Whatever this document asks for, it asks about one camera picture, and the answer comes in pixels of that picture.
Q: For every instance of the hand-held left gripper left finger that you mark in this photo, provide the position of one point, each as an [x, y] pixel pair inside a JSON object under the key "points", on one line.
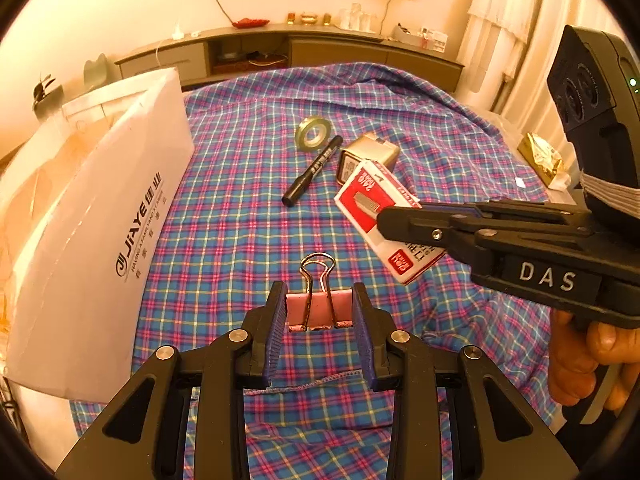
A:
{"points": [[275, 330]]}

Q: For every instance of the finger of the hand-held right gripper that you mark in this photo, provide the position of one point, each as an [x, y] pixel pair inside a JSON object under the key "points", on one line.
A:
{"points": [[450, 205], [410, 222]]}

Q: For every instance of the person's right hand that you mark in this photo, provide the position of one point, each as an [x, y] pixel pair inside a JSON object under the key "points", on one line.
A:
{"points": [[570, 360]]}

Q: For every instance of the dark potted plant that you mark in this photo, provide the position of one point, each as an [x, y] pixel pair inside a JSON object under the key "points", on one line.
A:
{"points": [[42, 87]]}

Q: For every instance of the red white staple box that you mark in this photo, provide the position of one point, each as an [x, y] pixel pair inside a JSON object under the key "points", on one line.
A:
{"points": [[370, 200]]}

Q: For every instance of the red dish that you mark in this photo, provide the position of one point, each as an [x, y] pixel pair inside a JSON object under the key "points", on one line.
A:
{"points": [[250, 23]]}

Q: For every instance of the green plastic chair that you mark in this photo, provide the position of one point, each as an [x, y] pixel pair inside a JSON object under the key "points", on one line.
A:
{"points": [[95, 70]]}

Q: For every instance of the white cardboard box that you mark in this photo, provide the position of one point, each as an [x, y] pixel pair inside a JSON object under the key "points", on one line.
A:
{"points": [[100, 210]]}

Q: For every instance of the cluster of clear glasses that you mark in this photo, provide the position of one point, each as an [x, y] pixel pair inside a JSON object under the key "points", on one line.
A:
{"points": [[357, 20]]}

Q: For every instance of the green tape roll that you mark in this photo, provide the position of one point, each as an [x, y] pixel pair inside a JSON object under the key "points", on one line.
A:
{"points": [[300, 132]]}

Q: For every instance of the white storage box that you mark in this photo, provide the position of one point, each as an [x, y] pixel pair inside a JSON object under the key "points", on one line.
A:
{"points": [[420, 40]]}

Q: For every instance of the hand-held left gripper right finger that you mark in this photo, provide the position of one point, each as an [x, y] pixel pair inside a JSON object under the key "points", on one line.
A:
{"points": [[364, 340]]}

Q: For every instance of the gold bowl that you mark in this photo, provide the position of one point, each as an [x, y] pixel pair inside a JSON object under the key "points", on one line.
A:
{"points": [[307, 19]]}

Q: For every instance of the grey television cabinet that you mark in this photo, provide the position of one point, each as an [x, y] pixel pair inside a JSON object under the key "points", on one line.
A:
{"points": [[350, 50]]}

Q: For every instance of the blue pink plaid cloth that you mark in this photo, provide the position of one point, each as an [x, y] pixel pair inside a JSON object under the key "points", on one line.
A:
{"points": [[225, 240]]}

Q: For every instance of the pink binder clip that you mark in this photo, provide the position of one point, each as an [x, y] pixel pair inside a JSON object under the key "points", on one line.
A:
{"points": [[312, 310]]}

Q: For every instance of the black marker pen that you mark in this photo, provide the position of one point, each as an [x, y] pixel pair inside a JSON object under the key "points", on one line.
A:
{"points": [[312, 170]]}

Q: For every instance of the gold foil package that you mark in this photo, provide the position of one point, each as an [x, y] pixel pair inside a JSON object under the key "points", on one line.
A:
{"points": [[542, 157]]}

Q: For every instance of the white curtain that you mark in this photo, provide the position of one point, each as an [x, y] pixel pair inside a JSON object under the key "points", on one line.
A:
{"points": [[505, 20]]}

